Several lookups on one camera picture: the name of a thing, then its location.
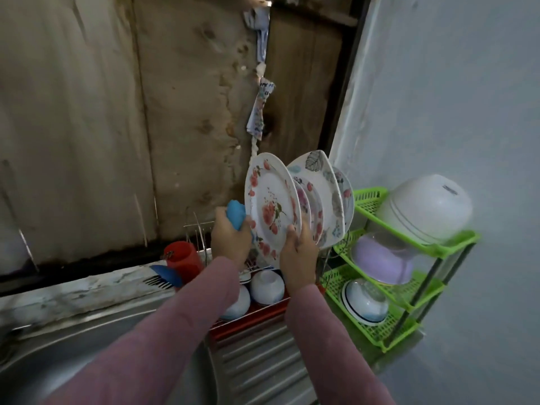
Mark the person's left hand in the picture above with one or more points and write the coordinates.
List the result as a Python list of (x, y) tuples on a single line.
[(232, 244)]

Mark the person's right hand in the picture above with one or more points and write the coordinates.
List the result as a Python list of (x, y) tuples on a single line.
[(299, 261)]

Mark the blue cleaning cloth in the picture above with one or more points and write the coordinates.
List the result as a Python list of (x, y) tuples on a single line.
[(236, 215)]

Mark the blue rice paddle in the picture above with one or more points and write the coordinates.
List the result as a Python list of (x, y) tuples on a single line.
[(166, 275)]

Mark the stack of white bowls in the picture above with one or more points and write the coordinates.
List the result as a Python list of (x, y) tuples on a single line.
[(364, 301)]

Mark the stack of floral plates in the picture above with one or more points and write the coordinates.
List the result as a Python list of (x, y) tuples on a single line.
[(346, 198)]

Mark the purple plastic bowl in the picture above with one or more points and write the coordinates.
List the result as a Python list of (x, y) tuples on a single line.
[(381, 261)]

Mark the floral plate stack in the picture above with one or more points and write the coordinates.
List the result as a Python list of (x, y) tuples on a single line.
[(325, 177)]

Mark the person's left forearm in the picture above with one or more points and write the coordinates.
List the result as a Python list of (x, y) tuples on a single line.
[(143, 341)]

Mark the person's right forearm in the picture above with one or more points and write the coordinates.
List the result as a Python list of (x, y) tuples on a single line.
[(337, 350)]

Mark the red plastic cutlery cup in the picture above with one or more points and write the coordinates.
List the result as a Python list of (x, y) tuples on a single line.
[(184, 259)]

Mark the green plastic shelf rack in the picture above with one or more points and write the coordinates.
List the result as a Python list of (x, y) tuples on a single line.
[(371, 202)]

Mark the stainless steel sink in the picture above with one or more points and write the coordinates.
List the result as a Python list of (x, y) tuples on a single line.
[(253, 367)]

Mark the white hanging cloth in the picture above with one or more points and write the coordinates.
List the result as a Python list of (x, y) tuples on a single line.
[(260, 88)]

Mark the weathered wooden board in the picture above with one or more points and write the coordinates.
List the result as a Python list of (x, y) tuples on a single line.
[(101, 122)]

